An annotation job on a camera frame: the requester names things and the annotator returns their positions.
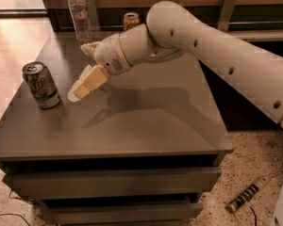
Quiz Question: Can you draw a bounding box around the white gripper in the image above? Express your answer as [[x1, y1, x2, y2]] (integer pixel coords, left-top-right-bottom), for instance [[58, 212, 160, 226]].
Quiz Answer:
[[67, 34, 131, 102]]

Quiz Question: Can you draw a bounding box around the green white 7up can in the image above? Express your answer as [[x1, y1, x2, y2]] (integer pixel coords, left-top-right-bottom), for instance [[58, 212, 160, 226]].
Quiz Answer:
[[22, 61, 60, 109]]

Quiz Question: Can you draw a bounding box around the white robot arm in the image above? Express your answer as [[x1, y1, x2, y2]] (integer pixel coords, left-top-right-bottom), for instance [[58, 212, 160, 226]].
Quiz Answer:
[[68, 1, 283, 128]]

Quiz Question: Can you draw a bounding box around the orange LaCroix can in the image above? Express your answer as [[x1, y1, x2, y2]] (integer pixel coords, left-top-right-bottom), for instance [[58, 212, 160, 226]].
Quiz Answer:
[[123, 12, 141, 31]]

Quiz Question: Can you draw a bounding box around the clear plastic water bottle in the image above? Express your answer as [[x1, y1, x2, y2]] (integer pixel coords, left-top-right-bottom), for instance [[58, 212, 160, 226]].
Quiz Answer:
[[68, 0, 92, 44]]

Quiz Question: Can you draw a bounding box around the grey drawer cabinet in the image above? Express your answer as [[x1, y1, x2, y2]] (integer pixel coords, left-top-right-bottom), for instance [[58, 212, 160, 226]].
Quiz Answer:
[[0, 29, 235, 226]]

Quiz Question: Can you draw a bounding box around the upper grey drawer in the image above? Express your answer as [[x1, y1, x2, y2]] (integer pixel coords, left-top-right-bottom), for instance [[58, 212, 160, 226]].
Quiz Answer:
[[4, 168, 221, 200]]

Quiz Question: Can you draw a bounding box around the grey drawer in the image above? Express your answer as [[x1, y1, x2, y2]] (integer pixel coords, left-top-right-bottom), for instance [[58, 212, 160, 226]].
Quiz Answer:
[[4, 168, 221, 200], [37, 203, 203, 224]]

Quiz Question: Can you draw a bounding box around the lower grey drawer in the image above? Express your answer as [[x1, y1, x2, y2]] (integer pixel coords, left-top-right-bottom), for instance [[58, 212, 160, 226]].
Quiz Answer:
[[37, 203, 203, 224]]

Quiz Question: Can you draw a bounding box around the left metal bracket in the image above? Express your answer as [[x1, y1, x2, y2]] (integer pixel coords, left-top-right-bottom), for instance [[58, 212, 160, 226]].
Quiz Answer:
[[86, 0, 100, 31]]

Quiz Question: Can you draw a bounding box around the metal bracket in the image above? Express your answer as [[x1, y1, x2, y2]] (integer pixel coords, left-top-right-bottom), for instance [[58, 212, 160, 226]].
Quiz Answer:
[[86, 0, 100, 31], [217, 0, 237, 31]]

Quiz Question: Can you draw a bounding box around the right metal bracket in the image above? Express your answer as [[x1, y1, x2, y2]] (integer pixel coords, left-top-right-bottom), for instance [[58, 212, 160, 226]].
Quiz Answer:
[[217, 0, 237, 31]]

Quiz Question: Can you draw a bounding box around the wooden wall counter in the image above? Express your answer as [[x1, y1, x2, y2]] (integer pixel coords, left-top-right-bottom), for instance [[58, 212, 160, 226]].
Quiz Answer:
[[42, 0, 283, 31]]

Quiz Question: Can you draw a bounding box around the black floor cable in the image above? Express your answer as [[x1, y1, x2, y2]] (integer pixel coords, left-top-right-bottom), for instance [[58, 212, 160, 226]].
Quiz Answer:
[[0, 190, 42, 226]]

